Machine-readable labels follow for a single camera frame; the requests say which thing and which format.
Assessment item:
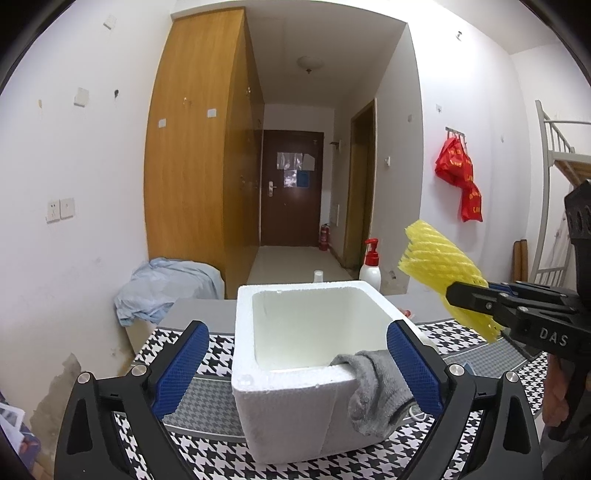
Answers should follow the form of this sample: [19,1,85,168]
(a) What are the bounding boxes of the white paper notice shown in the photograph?
[276,151,316,171]

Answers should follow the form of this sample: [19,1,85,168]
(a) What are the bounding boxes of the person's right hand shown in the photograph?
[543,354,574,428]

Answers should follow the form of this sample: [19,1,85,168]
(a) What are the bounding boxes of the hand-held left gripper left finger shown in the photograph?
[54,320,211,480]

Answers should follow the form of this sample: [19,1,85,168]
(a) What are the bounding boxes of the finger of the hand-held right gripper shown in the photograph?
[486,281,580,302]
[445,281,561,330]

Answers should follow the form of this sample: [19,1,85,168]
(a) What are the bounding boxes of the metal bunk bed frame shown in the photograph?
[527,99,591,291]

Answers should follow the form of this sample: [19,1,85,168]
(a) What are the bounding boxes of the white wall socket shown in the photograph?
[45,197,76,223]

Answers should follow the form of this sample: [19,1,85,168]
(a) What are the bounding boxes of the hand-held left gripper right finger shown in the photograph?
[385,318,544,480]

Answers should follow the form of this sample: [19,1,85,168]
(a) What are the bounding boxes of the wooden wardrobe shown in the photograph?
[145,7,267,302]

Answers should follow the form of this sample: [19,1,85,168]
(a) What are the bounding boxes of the wooden side door frame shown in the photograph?
[344,99,378,271]

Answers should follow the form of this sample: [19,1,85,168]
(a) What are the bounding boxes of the yellow foam net sleeve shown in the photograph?
[398,220,505,343]

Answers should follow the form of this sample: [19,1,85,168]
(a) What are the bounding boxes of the light blue cloth pile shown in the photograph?
[114,257,225,328]

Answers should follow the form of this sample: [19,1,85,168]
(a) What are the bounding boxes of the white foam box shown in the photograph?
[231,279,428,465]

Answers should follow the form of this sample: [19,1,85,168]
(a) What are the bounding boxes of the dark brown door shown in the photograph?
[260,130,325,248]

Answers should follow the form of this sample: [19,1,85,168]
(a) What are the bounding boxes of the red plastic bag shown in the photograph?
[434,136,485,223]

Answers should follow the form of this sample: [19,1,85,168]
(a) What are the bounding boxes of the stack of papers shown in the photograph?
[0,401,41,464]

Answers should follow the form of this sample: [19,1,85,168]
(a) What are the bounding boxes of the white pump bottle red cap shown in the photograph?
[359,238,383,291]

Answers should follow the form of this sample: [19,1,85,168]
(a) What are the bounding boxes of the houndstooth tablecloth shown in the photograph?
[111,318,551,480]

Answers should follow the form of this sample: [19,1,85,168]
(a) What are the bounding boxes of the grey sock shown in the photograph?
[331,349,417,437]

